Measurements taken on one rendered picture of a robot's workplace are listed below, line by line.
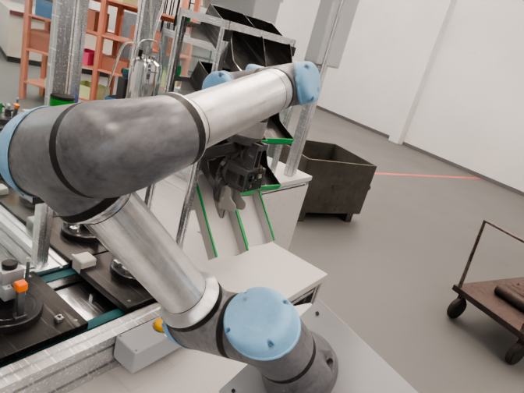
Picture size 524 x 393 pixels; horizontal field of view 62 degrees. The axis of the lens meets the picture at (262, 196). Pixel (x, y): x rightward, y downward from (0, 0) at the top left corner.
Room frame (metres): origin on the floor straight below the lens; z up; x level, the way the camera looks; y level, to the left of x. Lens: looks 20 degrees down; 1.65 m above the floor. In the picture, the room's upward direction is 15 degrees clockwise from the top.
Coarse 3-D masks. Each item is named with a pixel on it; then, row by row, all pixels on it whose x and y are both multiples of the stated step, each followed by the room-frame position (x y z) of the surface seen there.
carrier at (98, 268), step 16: (80, 256) 1.01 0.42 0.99; (96, 256) 1.06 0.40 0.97; (112, 256) 1.08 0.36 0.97; (80, 272) 0.98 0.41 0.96; (96, 272) 0.98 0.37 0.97; (112, 272) 0.99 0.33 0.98; (128, 272) 0.98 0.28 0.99; (96, 288) 0.94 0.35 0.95; (112, 288) 0.94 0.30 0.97; (128, 288) 0.95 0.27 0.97; (144, 288) 0.97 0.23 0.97; (128, 304) 0.89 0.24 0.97; (144, 304) 0.92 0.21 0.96
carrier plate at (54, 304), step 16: (32, 272) 0.91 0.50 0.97; (32, 288) 0.85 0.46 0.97; (48, 288) 0.87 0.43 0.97; (48, 304) 0.81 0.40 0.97; (64, 304) 0.83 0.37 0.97; (48, 320) 0.76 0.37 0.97; (64, 320) 0.78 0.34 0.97; (80, 320) 0.79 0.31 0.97; (0, 336) 0.69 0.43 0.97; (16, 336) 0.70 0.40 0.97; (32, 336) 0.71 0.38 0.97; (48, 336) 0.72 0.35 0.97; (64, 336) 0.75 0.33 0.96; (0, 352) 0.65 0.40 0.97; (16, 352) 0.66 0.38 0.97
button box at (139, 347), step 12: (144, 324) 0.85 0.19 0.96; (120, 336) 0.79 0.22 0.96; (132, 336) 0.80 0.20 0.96; (144, 336) 0.81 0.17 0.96; (156, 336) 0.82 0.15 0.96; (120, 348) 0.78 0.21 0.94; (132, 348) 0.76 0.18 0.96; (144, 348) 0.77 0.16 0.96; (156, 348) 0.80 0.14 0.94; (168, 348) 0.84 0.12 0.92; (120, 360) 0.77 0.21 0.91; (132, 360) 0.75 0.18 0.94; (144, 360) 0.78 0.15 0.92; (132, 372) 0.75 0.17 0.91
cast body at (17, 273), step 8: (0, 264) 0.75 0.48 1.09; (8, 264) 0.75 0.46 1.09; (16, 264) 0.76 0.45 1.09; (0, 272) 0.73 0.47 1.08; (8, 272) 0.74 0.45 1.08; (16, 272) 0.75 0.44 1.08; (0, 280) 0.73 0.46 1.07; (8, 280) 0.74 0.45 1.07; (16, 280) 0.75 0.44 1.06; (0, 288) 0.73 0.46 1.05; (8, 288) 0.73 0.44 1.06; (0, 296) 0.73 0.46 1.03; (8, 296) 0.73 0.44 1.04
